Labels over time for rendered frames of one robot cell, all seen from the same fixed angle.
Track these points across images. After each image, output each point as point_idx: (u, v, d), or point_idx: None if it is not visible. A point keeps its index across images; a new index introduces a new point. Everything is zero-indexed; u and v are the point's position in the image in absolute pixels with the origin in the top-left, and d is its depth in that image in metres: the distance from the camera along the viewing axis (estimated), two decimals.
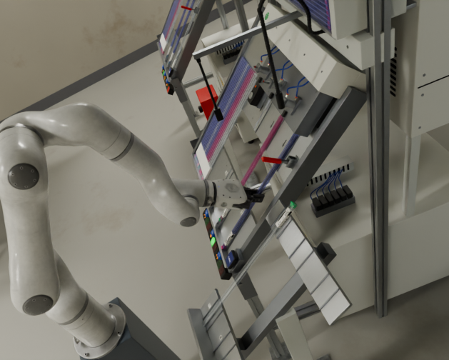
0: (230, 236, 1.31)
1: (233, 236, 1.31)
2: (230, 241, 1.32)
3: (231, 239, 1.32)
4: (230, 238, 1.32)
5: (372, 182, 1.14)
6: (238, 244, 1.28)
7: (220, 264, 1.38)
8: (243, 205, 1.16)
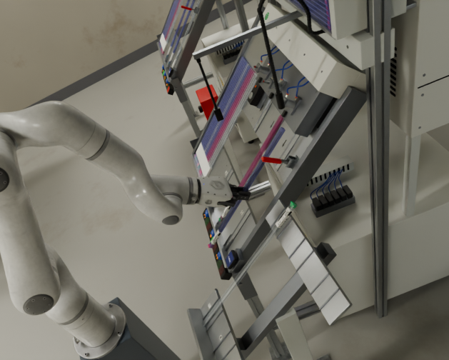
0: (217, 234, 1.29)
1: (220, 234, 1.29)
2: (217, 239, 1.30)
3: (218, 238, 1.30)
4: (218, 237, 1.29)
5: (372, 182, 1.14)
6: (238, 244, 1.28)
7: (220, 264, 1.38)
8: (228, 203, 1.13)
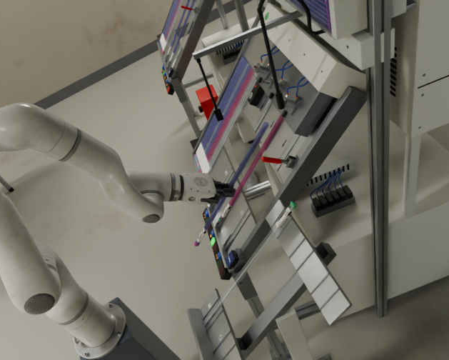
0: (203, 232, 1.26)
1: (205, 232, 1.26)
2: (203, 237, 1.28)
3: (203, 236, 1.27)
4: (203, 235, 1.27)
5: (372, 182, 1.14)
6: (238, 244, 1.28)
7: (220, 264, 1.38)
8: (211, 199, 1.11)
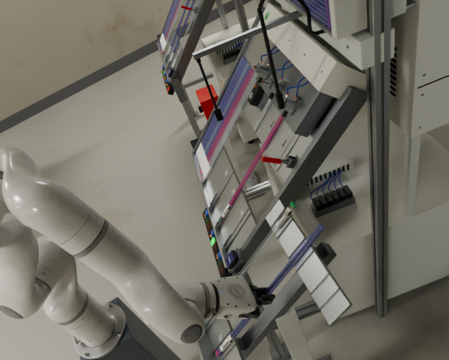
0: (229, 341, 1.04)
1: (232, 341, 1.05)
2: (228, 346, 1.06)
3: (229, 344, 1.05)
4: (229, 343, 1.05)
5: (372, 182, 1.14)
6: (238, 244, 1.28)
7: (220, 264, 1.38)
8: (251, 314, 0.90)
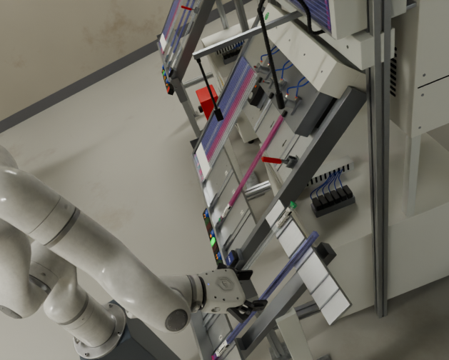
0: (225, 346, 1.06)
1: (228, 346, 1.06)
2: (224, 351, 1.07)
3: (225, 349, 1.07)
4: (225, 348, 1.06)
5: (372, 182, 1.14)
6: (238, 244, 1.28)
7: None
8: (235, 314, 0.85)
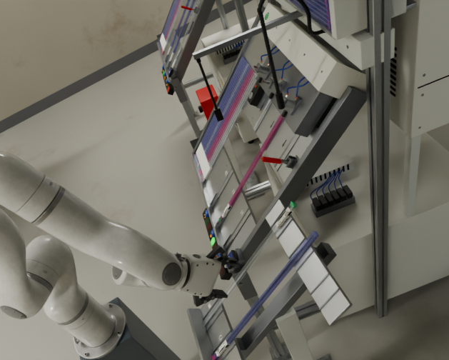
0: (225, 346, 1.06)
1: (228, 346, 1.06)
2: (224, 351, 1.07)
3: (225, 349, 1.07)
4: (225, 348, 1.06)
5: (372, 182, 1.14)
6: (238, 244, 1.28)
7: None
8: (212, 250, 0.96)
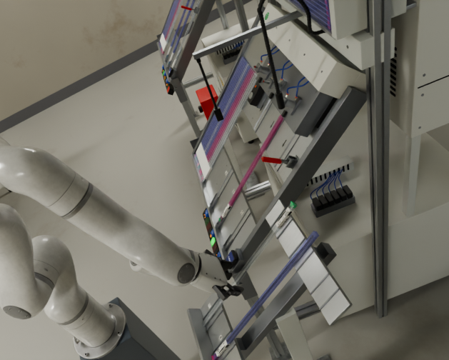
0: (225, 346, 1.06)
1: (228, 346, 1.06)
2: (224, 351, 1.07)
3: (225, 349, 1.07)
4: (225, 348, 1.06)
5: (372, 182, 1.14)
6: (238, 244, 1.28)
7: None
8: None
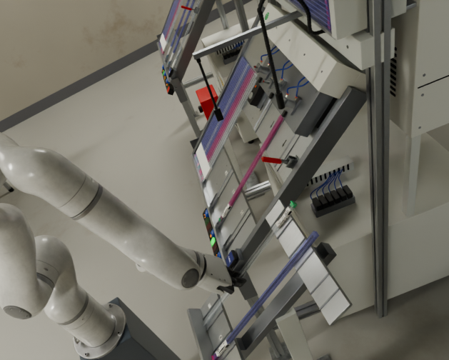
0: (225, 346, 1.06)
1: (228, 346, 1.06)
2: (224, 351, 1.07)
3: (225, 349, 1.07)
4: (225, 348, 1.06)
5: (372, 182, 1.14)
6: (238, 244, 1.28)
7: None
8: None
